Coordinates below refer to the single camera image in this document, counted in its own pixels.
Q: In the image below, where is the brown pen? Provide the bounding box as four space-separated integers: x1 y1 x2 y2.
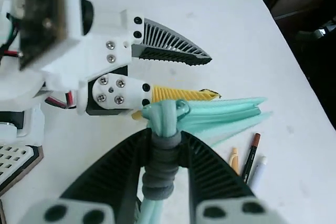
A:
239 132 261 184

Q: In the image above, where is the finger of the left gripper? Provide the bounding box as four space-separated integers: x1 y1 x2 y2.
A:
120 9 213 67
92 73 222 121

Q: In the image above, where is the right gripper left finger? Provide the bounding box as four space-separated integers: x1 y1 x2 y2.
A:
15 129 153 224

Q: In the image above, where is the teal zip pouch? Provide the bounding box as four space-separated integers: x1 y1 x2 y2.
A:
132 95 274 224

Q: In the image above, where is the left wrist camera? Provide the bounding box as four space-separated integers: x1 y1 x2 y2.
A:
18 0 81 71

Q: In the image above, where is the white pen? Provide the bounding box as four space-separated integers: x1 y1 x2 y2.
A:
247 155 268 191

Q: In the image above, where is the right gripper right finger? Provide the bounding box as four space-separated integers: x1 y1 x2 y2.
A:
177 131 285 224

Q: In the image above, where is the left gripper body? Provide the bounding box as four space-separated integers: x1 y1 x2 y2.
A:
41 0 132 116

